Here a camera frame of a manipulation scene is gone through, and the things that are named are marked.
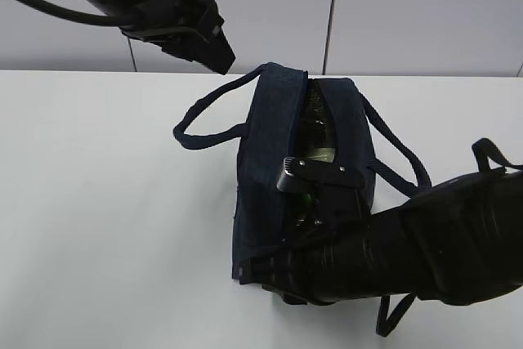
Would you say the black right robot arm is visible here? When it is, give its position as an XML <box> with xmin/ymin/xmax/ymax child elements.
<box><xmin>239</xmin><ymin>138</ymin><xmax>522</xmax><ymax>337</ymax></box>

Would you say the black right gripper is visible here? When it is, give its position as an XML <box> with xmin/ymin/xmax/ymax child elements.
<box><xmin>248</xmin><ymin>217</ymin><xmax>368</xmax><ymax>305</ymax></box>

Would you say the green cucumber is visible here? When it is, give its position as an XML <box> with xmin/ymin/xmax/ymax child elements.
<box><xmin>300</xmin><ymin>194</ymin><xmax>315</xmax><ymax>213</ymax></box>

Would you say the dark blue insulated lunch bag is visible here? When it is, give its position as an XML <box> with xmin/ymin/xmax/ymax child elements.
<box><xmin>172</xmin><ymin>63</ymin><xmax>431</xmax><ymax>280</ymax></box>

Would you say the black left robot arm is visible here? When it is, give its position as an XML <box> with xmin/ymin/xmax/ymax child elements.
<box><xmin>86</xmin><ymin>0</ymin><xmax>235</xmax><ymax>74</ymax></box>

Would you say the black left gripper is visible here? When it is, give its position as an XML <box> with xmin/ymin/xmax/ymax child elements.
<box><xmin>120</xmin><ymin>0</ymin><xmax>236</xmax><ymax>75</ymax></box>

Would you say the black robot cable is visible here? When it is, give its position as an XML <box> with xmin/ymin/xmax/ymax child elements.
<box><xmin>0</xmin><ymin>0</ymin><xmax>136</xmax><ymax>27</ymax></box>

